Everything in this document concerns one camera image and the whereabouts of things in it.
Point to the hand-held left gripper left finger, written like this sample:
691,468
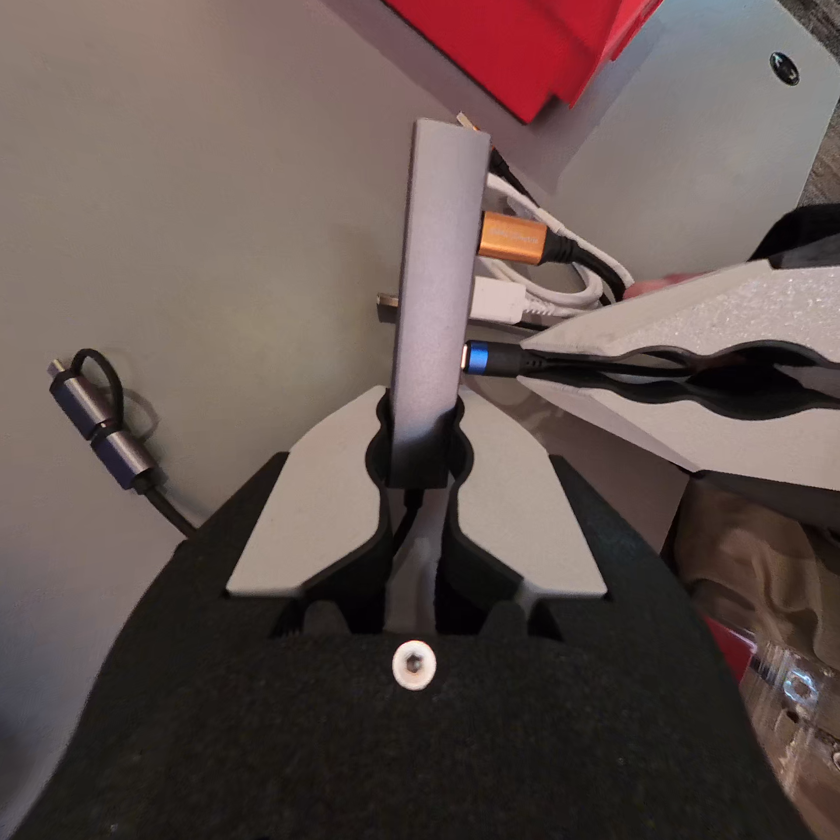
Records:
315,518

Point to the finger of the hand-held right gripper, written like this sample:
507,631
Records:
722,308
754,433

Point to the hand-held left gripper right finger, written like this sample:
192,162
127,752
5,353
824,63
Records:
525,525

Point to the grey usb hub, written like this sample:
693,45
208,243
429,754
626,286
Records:
439,262

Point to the round black desk button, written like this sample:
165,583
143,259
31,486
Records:
784,68

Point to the grey desk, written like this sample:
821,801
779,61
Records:
164,197

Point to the beige cloth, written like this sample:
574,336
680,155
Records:
754,564

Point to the clear plastic item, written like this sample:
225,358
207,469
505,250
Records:
797,709

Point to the red storage bin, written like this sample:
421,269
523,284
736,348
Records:
512,46

